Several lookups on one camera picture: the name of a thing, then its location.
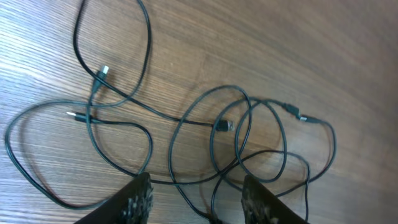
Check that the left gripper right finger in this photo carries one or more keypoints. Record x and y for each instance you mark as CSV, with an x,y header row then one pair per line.
x,y
261,206

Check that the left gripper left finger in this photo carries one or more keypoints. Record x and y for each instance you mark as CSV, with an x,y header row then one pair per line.
x,y
131,205

